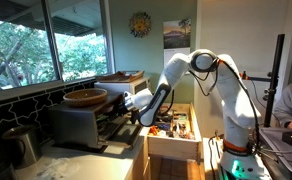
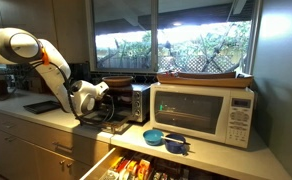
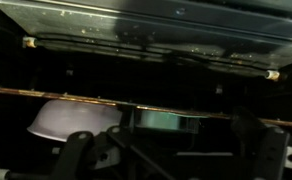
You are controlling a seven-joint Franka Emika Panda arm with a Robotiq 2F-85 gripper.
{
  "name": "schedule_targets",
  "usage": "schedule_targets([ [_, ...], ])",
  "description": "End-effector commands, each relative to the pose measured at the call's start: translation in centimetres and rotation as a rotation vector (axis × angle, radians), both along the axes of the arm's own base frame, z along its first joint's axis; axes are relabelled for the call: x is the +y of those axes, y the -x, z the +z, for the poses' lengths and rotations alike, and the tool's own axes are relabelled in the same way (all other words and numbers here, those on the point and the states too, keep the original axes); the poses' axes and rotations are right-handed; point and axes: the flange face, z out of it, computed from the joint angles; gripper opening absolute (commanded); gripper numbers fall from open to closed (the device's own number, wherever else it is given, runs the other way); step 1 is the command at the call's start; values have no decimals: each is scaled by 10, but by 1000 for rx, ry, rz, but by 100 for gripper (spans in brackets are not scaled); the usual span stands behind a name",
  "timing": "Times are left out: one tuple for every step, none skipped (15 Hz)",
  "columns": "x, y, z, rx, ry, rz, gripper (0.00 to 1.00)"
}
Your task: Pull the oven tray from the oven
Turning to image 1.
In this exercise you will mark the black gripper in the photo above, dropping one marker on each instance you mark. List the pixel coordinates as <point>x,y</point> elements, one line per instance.
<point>121,106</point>

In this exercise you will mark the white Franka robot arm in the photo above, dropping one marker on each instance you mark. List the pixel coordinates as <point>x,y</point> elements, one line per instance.
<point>236,100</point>

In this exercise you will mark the white microwave oven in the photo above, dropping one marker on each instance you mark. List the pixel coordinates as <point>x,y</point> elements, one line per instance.
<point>119,87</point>

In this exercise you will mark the toaster oven glass door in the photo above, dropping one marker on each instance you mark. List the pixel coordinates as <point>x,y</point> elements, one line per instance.
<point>126,133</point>

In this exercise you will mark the large wooden serving tray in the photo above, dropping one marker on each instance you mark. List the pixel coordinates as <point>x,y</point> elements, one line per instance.
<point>119,77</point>

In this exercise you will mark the silver toaster oven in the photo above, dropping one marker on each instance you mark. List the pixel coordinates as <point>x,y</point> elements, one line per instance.
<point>76,123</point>

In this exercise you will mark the woven wicker basket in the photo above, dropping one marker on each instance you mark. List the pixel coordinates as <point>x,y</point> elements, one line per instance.
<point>85,96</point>

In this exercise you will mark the open wooden drawer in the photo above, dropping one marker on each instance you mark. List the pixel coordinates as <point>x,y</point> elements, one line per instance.
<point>172,145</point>

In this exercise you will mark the stainless steel pot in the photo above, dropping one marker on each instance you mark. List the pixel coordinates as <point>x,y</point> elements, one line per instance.
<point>22,145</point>

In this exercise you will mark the orange clamp with rod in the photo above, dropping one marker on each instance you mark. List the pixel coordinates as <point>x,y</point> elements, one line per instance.
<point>245,76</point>

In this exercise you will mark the black stand pole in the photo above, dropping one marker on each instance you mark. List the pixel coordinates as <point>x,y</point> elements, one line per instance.
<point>272,83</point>

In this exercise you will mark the grey side table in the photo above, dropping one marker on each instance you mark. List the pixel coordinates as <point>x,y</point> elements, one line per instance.
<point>282,156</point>

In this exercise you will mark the person in grey sweater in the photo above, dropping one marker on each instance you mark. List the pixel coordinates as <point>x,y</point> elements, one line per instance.
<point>291,103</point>

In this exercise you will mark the sun wall decoration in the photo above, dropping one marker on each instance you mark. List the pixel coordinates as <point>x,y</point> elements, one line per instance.
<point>140,24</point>

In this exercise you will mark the landscape wall calendar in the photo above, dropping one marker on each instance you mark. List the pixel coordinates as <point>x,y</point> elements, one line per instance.
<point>176,33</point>

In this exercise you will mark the window frame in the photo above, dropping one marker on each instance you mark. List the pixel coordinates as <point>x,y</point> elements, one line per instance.
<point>49,40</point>

